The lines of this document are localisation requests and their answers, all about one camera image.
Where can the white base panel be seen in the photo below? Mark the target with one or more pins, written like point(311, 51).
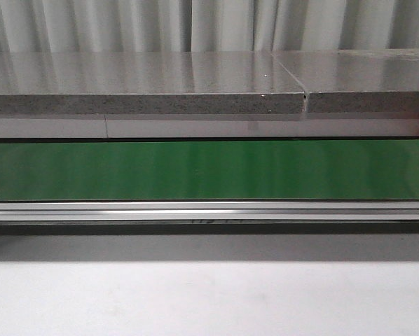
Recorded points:
point(206, 126)

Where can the grey stone slab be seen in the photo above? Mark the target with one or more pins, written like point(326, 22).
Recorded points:
point(146, 83)
point(356, 81)

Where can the grey stone slab left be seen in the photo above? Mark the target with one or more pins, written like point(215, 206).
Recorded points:
point(146, 83)

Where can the aluminium conveyor frame rail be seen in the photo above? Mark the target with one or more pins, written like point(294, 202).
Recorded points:
point(231, 211)

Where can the grey curtain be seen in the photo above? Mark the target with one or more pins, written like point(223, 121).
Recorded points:
point(197, 26)

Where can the grey stone slab right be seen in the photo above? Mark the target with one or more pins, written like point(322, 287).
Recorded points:
point(356, 81)

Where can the green conveyor belt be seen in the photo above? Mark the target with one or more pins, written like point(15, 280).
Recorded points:
point(192, 170)

